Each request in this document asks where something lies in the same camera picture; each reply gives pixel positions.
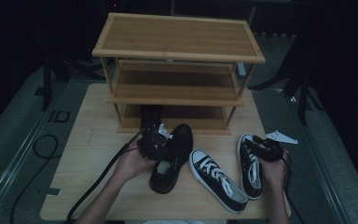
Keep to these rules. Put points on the black canvas sneaker white laces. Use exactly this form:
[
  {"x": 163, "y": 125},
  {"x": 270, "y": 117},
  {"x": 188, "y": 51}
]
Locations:
[
  {"x": 214, "y": 183},
  {"x": 251, "y": 177}
]

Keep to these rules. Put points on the person's right hand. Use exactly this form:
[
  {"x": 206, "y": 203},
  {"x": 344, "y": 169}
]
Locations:
[{"x": 275, "y": 174}]

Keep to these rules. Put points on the black metal stand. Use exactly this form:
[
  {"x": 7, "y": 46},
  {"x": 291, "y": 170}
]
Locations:
[{"x": 46, "y": 87}]

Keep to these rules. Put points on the black slip-on shoe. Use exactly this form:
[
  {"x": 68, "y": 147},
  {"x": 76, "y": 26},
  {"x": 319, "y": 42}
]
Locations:
[
  {"x": 180, "y": 146},
  {"x": 150, "y": 115}
]

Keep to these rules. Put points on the black tripod stand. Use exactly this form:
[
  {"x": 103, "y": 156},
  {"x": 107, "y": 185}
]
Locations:
[{"x": 303, "y": 102}]

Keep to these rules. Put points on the white object behind rack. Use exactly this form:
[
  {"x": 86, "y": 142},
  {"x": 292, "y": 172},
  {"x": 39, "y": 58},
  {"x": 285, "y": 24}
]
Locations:
[{"x": 241, "y": 70}]

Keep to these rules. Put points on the wooden shoe rack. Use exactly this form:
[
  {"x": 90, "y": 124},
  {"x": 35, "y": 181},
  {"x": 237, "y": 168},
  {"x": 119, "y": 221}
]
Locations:
[{"x": 177, "y": 37}]

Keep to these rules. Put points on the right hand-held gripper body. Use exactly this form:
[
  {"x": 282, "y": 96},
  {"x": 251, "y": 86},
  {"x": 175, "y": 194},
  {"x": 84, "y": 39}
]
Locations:
[{"x": 272, "y": 151}]

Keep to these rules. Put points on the person's left hand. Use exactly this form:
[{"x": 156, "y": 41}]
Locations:
[{"x": 132, "y": 166}]

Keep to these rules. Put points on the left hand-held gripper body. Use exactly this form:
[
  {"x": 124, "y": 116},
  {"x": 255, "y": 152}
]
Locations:
[{"x": 152, "y": 144}]

